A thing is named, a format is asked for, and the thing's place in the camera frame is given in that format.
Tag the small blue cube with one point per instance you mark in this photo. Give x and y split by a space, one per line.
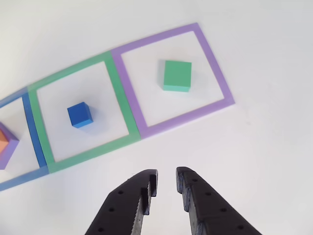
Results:
79 113

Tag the purple square block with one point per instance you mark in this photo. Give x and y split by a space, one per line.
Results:
11 149

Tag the orange square block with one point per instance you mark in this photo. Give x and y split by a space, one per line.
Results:
3 144

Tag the green cube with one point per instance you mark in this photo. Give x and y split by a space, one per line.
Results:
177 73

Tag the blue square frame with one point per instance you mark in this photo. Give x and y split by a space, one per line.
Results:
35 137

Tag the green square frame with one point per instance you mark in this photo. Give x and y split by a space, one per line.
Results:
41 127

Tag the purple square frame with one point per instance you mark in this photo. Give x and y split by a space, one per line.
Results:
129 93

